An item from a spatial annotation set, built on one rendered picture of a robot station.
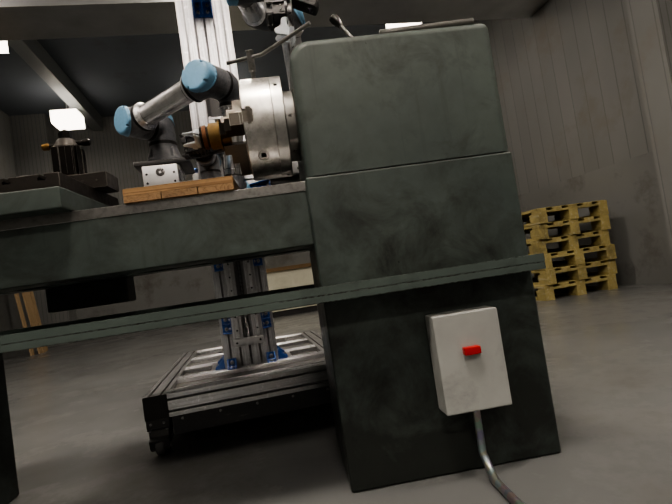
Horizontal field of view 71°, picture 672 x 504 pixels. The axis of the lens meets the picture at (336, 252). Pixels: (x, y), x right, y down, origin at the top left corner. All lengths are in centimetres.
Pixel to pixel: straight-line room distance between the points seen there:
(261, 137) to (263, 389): 102
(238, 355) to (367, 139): 129
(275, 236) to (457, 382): 63
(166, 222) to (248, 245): 23
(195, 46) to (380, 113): 135
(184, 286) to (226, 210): 907
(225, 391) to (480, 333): 107
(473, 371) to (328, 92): 85
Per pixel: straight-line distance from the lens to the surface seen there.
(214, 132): 156
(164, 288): 1047
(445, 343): 129
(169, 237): 139
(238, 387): 198
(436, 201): 137
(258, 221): 136
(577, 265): 539
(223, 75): 191
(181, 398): 200
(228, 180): 137
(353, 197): 132
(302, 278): 804
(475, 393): 134
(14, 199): 149
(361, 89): 141
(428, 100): 144
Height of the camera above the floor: 59
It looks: 2 degrees up
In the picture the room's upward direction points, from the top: 9 degrees counter-clockwise
